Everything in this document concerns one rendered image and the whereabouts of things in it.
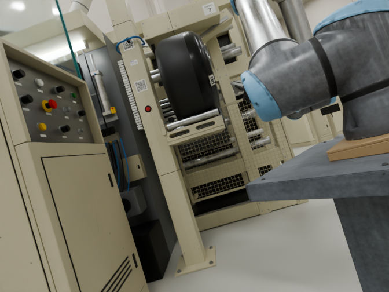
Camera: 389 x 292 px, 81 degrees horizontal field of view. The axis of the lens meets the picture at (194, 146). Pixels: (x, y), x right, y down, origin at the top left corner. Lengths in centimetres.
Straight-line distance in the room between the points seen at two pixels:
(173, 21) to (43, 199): 154
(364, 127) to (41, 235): 95
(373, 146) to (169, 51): 113
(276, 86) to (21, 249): 92
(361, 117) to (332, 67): 12
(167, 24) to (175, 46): 58
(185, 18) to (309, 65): 151
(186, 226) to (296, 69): 122
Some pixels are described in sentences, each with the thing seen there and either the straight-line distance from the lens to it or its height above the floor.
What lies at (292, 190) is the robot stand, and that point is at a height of 58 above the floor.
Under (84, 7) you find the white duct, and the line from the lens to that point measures 233.
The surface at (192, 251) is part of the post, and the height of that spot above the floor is 10.
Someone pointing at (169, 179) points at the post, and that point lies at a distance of 150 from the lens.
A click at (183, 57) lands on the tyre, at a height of 123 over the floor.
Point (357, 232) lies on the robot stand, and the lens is 62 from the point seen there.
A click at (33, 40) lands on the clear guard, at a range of 129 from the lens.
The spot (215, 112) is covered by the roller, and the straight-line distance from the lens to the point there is 140.
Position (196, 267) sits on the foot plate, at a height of 1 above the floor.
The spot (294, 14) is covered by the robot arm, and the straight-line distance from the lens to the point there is 114.
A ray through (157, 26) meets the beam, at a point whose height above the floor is 171.
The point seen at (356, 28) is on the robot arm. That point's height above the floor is 84.
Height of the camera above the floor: 71
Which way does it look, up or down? 1 degrees up
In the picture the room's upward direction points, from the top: 17 degrees counter-clockwise
